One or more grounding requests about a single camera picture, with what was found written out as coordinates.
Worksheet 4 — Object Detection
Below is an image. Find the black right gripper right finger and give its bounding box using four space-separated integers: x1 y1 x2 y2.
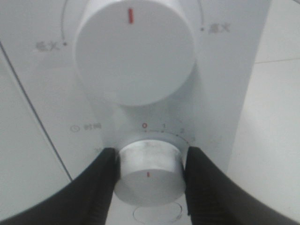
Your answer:
184 146 298 225

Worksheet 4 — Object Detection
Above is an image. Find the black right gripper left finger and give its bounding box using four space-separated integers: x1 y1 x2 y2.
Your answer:
1 148 118 225

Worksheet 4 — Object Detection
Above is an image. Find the round white door button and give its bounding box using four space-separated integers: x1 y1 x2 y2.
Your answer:
133 202 183 225

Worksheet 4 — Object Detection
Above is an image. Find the white microwave door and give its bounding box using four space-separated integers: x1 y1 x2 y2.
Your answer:
0 47 71 220

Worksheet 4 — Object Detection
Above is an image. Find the white dial knob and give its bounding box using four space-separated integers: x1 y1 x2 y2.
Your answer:
73 0 196 106
114 140 186 207

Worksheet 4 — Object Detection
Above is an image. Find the white microwave oven body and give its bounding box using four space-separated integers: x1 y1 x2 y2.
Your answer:
0 0 270 225

